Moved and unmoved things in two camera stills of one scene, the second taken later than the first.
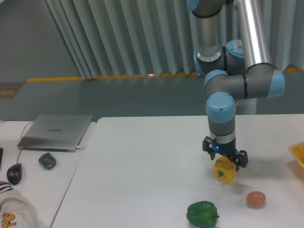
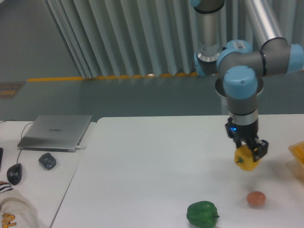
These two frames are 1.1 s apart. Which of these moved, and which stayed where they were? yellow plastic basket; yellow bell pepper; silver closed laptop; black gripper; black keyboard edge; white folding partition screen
Moved: black gripper; yellow bell pepper
Stayed: silver closed laptop; yellow plastic basket; white folding partition screen; black keyboard edge
